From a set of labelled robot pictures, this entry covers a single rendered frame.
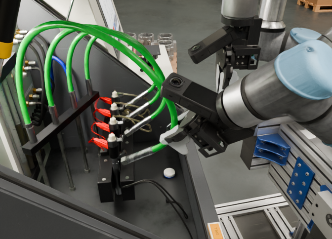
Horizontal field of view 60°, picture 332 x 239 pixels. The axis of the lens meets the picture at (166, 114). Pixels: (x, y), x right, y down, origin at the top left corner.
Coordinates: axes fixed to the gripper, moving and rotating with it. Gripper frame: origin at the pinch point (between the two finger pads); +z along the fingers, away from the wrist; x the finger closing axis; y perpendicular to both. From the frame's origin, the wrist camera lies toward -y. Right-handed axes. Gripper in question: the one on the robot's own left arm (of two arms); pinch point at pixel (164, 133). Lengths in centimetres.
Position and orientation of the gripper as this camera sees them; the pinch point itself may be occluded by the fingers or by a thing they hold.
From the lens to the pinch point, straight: 62.1
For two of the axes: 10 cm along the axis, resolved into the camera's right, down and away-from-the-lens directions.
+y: 7.1, 6.8, 1.8
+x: 4.8, -6.5, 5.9
